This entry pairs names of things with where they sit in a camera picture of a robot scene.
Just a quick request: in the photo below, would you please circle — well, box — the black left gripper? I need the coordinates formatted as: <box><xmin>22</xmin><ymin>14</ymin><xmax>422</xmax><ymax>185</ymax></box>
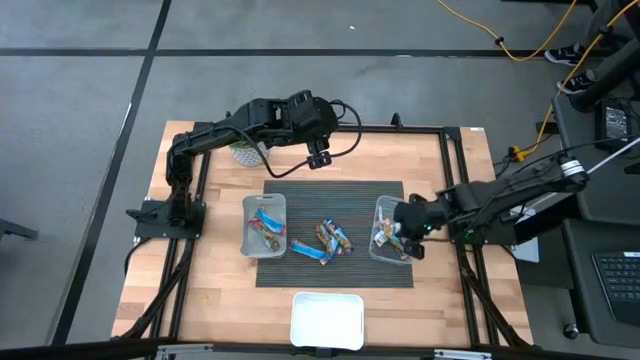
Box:
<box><xmin>287</xmin><ymin>89</ymin><xmax>340</xmax><ymax>152</ymax></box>

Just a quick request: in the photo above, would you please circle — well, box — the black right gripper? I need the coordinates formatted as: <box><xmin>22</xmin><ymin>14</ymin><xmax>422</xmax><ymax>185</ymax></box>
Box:
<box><xmin>392</xmin><ymin>193</ymin><xmax>442</xmax><ymax>261</ymax></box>

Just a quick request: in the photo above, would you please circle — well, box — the gold snack bar wrapper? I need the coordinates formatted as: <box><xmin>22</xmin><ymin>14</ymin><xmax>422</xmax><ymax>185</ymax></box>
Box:
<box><xmin>372</xmin><ymin>219</ymin><xmax>399</xmax><ymax>248</ymax></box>

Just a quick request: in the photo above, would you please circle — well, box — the dark blue granola bar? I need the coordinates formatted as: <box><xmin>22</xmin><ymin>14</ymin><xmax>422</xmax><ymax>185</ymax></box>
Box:
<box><xmin>322</xmin><ymin>217</ymin><xmax>355</xmax><ymax>255</ymax></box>

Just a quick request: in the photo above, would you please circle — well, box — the light blue granola bar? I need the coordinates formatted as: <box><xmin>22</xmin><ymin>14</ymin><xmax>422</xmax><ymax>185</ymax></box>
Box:
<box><xmin>254</xmin><ymin>208</ymin><xmax>287</xmax><ymax>236</ymax></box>
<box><xmin>289</xmin><ymin>237</ymin><xmax>329</xmax><ymax>265</ymax></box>

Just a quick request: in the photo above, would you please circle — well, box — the red green granola bar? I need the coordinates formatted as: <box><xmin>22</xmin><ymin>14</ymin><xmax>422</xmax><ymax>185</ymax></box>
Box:
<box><xmin>247</xmin><ymin>217</ymin><xmax>282</xmax><ymax>252</ymax></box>

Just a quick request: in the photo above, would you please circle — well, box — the clear plastic bin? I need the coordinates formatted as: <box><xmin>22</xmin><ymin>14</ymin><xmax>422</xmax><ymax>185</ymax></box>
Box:
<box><xmin>368</xmin><ymin>194</ymin><xmax>419</xmax><ymax>265</ymax></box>
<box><xmin>240</xmin><ymin>193</ymin><xmax>288</xmax><ymax>260</ymax></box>

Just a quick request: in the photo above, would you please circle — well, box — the succulent in white pot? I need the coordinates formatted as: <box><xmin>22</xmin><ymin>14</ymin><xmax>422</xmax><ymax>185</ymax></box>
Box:
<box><xmin>228</xmin><ymin>139</ymin><xmax>271</xmax><ymax>169</ymax></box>

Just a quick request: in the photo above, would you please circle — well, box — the dark ribbed table mat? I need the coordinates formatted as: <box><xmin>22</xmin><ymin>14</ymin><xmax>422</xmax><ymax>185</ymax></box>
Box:
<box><xmin>255</xmin><ymin>179</ymin><xmax>415</xmax><ymax>289</ymax></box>

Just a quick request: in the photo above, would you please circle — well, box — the white paper sheet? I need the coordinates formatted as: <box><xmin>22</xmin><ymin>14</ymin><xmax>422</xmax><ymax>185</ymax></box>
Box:
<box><xmin>512</xmin><ymin>204</ymin><xmax>541</xmax><ymax>264</ymax></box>

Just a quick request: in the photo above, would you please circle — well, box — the white rectangular tray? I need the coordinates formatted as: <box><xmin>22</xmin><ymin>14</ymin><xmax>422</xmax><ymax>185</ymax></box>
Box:
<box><xmin>289</xmin><ymin>291</ymin><xmax>366</xmax><ymax>351</ymax></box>

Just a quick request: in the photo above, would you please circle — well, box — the grey desk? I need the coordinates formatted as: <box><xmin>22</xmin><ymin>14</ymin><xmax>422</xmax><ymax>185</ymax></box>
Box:
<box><xmin>552</xmin><ymin>94</ymin><xmax>640</xmax><ymax>349</ymax></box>

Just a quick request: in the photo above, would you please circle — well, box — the person's shoe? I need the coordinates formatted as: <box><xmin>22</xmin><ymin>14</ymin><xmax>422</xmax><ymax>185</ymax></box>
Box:
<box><xmin>543</xmin><ymin>43</ymin><xmax>586</xmax><ymax>67</ymax></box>
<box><xmin>556</xmin><ymin>68</ymin><xmax>599</xmax><ymax>96</ymax></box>

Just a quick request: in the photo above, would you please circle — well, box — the black laptop keyboard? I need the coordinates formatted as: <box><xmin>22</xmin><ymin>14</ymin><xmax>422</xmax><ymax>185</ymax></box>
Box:
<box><xmin>592</xmin><ymin>249</ymin><xmax>640</xmax><ymax>326</ymax></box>

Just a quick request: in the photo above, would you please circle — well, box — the black power adapter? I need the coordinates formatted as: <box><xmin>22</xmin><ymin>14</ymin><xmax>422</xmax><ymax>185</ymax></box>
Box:
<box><xmin>594</xmin><ymin>98</ymin><xmax>634</xmax><ymax>151</ymax></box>

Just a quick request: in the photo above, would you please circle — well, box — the grey stand foot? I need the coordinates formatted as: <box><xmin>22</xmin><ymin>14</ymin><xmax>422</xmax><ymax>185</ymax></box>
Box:
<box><xmin>0</xmin><ymin>218</ymin><xmax>39</xmax><ymax>241</ymax></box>

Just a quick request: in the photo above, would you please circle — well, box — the black rig beam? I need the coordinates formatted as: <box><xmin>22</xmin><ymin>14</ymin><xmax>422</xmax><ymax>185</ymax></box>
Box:
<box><xmin>0</xmin><ymin>338</ymin><xmax>640</xmax><ymax>360</ymax></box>

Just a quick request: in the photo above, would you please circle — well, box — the black camera cable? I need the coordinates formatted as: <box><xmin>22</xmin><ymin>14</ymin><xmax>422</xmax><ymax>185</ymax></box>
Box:
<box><xmin>219</xmin><ymin>99</ymin><xmax>363</xmax><ymax>179</ymax></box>

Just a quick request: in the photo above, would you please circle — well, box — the black aluminium table frame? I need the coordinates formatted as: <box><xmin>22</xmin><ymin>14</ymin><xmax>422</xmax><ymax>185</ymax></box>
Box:
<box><xmin>112</xmin><ymin>112</ymin><xmax>534</xmax><ymax>351</ymax></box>

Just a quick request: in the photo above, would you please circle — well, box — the yellow extension cable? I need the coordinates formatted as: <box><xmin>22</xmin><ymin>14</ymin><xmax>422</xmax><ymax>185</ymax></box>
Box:
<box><xmin>434</xmin><ymin>0</ymin><xmax>640</xmax><ymax>157</ymax></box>

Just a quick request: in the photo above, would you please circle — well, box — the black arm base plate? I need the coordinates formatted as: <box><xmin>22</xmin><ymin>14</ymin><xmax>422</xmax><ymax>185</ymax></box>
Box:
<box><xmin>133</xmin><ymin>199</ymin><xmax>206</xmax><ymax>240</ymax></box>

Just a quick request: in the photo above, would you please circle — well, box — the white cable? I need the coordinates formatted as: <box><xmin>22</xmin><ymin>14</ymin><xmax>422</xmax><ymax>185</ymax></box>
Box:
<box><xmin>587</xmin><ymin>148</ymin><xmax>640</xmax><ymax>175</ymax></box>

